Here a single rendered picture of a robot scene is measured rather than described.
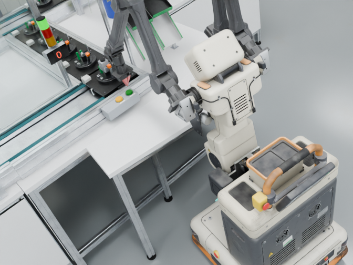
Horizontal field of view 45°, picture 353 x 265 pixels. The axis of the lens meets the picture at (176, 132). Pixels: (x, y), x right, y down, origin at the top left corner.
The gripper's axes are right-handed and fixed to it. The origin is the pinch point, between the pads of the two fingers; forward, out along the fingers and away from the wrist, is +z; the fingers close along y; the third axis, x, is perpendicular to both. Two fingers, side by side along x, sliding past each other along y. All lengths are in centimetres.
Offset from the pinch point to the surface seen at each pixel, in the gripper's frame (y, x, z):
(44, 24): 18, -31, -36
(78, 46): -9, -69, 7
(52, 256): 82, 6, 69
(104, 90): 8.1, -12.1, 4.6
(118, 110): 11.6, 4.7, 8.0
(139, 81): -9.5, -2.6, 5.5
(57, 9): -31, -137, 11
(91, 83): 9.3, -24.1, 4.9
